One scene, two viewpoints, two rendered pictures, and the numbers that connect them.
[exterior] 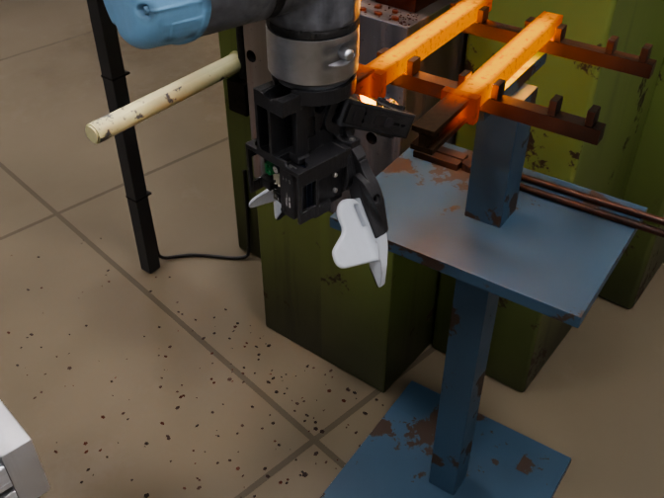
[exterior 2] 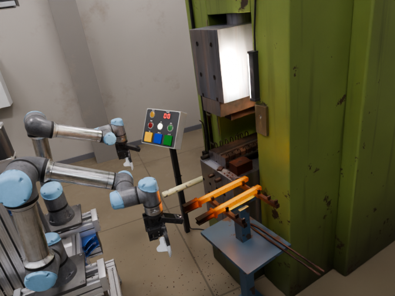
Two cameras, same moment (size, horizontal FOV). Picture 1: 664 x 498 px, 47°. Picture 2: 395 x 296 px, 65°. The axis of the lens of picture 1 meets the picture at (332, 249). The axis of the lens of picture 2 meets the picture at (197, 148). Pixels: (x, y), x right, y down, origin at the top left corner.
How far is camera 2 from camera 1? 0.86 m
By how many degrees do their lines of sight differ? 26
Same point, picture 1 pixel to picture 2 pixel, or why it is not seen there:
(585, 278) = (256, 262)
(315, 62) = (149, 211)
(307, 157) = (151, 228)
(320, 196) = (155, 235)
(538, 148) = (279, 217)
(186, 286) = (195, 239)
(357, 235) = (163, 245)
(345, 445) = not seen: outside the picture
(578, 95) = (285, 204)
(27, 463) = (104, 281)
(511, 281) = (236, 259)
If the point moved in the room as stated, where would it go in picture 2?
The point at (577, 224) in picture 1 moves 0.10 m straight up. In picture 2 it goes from (265, 246) to (265, 231)
